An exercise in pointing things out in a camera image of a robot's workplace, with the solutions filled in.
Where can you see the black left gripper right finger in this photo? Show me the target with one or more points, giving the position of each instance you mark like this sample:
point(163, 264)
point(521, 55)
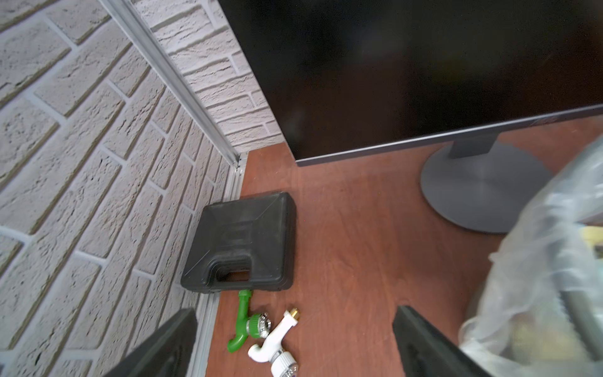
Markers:
point(425, 351)

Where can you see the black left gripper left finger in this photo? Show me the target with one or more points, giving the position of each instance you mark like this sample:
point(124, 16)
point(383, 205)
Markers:
point(167, 352)

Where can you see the clear plastic bin liner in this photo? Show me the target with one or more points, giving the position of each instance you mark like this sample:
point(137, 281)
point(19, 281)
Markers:
point(540, 313)

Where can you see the grey round monitor stand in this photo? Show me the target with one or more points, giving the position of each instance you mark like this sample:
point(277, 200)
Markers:
point(482, 184)

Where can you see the pile of discarded sticky notes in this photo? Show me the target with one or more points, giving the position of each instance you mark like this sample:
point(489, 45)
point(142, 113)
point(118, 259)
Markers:
point(593, 237)

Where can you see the black AOC monitor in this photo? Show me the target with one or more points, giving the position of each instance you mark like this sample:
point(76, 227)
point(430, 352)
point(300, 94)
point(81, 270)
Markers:
point(351, 78)

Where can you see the green pipe fitting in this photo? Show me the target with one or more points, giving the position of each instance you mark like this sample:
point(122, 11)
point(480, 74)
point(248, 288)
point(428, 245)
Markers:
point(256, 326)

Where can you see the white pipe fitting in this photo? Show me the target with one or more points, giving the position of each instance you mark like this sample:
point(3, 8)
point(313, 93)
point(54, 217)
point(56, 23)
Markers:
point(272, 351)

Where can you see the black plastic tool case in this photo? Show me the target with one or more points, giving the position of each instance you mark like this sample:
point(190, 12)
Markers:
point(243, 244)

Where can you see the left aluminium corner post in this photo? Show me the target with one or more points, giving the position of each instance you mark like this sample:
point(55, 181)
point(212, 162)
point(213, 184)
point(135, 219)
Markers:
point(139, 33)

